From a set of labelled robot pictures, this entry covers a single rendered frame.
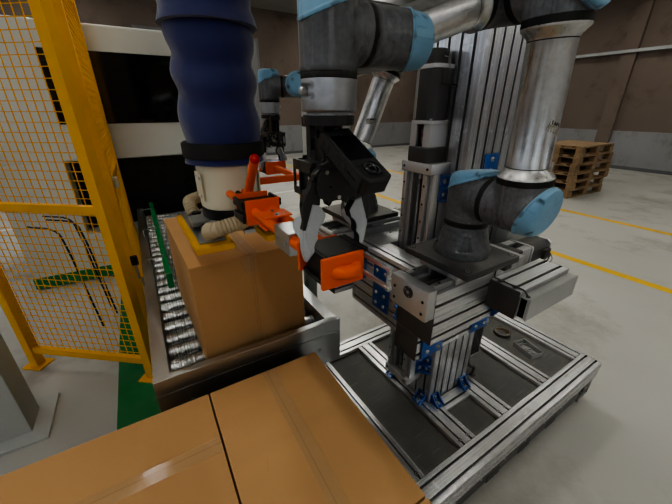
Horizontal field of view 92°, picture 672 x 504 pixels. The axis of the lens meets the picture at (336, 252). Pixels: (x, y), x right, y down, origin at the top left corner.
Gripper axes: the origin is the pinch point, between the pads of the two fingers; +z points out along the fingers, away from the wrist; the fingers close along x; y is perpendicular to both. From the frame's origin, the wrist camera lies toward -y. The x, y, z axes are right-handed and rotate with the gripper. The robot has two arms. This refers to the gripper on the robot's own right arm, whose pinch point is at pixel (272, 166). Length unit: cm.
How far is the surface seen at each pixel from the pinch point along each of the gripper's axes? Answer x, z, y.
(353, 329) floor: 59, 119, -19
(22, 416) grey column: -116, 108, -35
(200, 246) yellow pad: -39, 11, 46
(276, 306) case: -13, 48, 28
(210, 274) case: -35, 28, 28
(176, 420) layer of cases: -55, 65, 46
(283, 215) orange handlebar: -25, -2, 69
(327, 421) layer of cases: -16, 64, 71
